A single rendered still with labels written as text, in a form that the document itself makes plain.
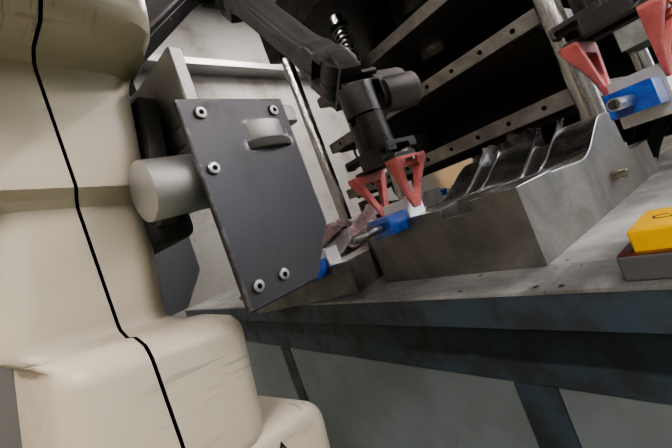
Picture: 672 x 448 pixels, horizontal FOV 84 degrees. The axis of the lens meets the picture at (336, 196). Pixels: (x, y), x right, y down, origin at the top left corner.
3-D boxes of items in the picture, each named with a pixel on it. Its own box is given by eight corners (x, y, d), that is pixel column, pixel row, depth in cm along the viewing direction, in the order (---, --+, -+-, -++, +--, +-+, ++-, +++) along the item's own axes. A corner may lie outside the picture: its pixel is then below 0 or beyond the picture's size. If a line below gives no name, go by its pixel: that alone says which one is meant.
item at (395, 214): (370, 257, 48) (355, 218, 48) (348, 262, 52) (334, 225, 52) (432, 227, 56) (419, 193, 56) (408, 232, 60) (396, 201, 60)
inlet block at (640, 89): (658, 121, 32) (634, 63, 33) (594, 142, 36) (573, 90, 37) (687, 107, 40) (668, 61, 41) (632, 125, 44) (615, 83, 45)
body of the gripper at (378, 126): (376, 168, 63) (360, 127, 64) (419, 146, 55) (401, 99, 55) (347, 176, 59) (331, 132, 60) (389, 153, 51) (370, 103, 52)
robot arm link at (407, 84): (321, 96, 66) (324, 50, 59) (377, 83, 70) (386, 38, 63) (354, 139, 59) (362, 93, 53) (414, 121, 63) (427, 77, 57)
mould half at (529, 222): (547, 266, 40) (500, 147, 40) (386, 283, 60) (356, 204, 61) (659, 169, 70) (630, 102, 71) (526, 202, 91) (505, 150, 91)
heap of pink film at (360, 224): (365, 244, 72) (351, 206, 73) (301, 263, 83) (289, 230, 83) (417, 216, 93) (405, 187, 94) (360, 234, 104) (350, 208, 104)
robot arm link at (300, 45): (214, 11, 83) (205, -44, 75) (237, 6, 86) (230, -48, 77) (332, 116, 63) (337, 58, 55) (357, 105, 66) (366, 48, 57)
